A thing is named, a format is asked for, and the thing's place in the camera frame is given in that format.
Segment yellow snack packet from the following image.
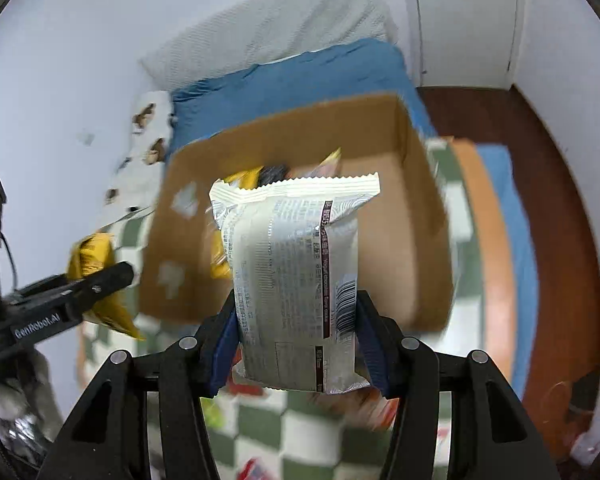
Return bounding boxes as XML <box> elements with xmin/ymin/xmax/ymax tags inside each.
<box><xmin>209</xmin><ymin>230</ymin><xmax>234</xmax><ymax>281</ymax></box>
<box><xmin>67</xmin><ymin>232</ymin><xmax>146</xmax><ymax>343</ymax></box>

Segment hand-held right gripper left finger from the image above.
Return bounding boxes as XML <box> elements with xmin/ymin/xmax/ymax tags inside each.
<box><xmin>35</xmin><ymin>290</ymin><xmax>238</xmax><ymax>480</ymax></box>

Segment green white checkered blanket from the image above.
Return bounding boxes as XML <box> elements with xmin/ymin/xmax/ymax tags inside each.
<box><xmin>75</xmin><ymin>137</ymin><xmax>518</xmax><ymax>480</ymax></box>

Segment silver snack packet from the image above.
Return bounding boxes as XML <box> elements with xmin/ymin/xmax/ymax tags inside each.
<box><xmin>208</xmin><ymin>170</ymin><xmax>382</xmax><ymax>393</ymax></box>

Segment white door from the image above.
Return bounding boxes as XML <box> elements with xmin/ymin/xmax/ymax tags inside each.
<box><xmin>412</xmin><ymin>0</ymin><xmax>521</xmax><ymax>88</ymax></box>

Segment pink clear snack packet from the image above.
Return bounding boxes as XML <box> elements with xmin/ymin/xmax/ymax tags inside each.
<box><xmin>300</xmin><ymin>147</ymin><xmax>343</xmax><ymax>181</ymax></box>

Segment red snack packet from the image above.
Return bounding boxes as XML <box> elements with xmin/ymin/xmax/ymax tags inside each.
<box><xmin>237</xmin><ymin>457</ymin><xmax>281</xmax><ymax>480</ymax></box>

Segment orange snack packet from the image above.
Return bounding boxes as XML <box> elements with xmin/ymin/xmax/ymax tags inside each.
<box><xmin>310</xmin><ymin>390</ymin><xmax>398</xmax><ymax>431</ymax></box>

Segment white monkey print pillow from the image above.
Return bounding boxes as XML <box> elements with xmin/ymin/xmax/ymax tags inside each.
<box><xmin>95</xmin><ymin>90</ymin><xmax>176</xmax><ymax>231</ymax></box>

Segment green candy packet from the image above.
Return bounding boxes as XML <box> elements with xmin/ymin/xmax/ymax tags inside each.
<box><xmin>202</xmin><ymin>397</ymin><xmax>226</xmax><ymax>428</ymax></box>

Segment black snack packet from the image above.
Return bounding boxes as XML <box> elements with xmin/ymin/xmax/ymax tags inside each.
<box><xmin>257</xmin><ymin>162</ymin><xmax>291</xmax><ymax>186</ymax></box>

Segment blue bed sheet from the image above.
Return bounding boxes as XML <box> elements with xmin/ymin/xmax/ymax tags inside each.
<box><xmin>167</xmin><ymin>37</ymin><xmax>540</xmax><ymax>398</ymax></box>

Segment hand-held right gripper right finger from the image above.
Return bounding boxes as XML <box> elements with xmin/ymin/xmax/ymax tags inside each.
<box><xmin>355</xmin><ymin>290</ymin><xmax>563</xmax><ymax>480</ymax></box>

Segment cardboard box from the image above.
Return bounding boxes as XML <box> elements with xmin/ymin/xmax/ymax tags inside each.
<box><xmin>139</xmin><ymin>92</ymin><xmax>456</xmax><ymax>333</ymax></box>

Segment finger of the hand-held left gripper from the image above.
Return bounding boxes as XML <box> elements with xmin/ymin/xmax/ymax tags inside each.
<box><xmin>55</xmin><ymin>261</ymin><xmax>135</xmax><ymax>321</ymax></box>

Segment yellow packet with black label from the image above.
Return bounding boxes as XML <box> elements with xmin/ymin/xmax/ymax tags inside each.
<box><xmin>222</xmin><ymin>167</ymin><xmax>266</xmax><ymax>191</ymax></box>

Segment grey crumpled bag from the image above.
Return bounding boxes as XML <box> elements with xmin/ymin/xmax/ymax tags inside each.
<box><xmin>0</xmin><ymin>350</ymin><xmax>63</xmax><ymax>461</ymax></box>

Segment black cable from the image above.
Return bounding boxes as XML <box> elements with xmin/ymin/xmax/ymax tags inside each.
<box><xmin>0</xmin><ymin>232</ymin><xmax>21</xmax><ymax>301</ymax></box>

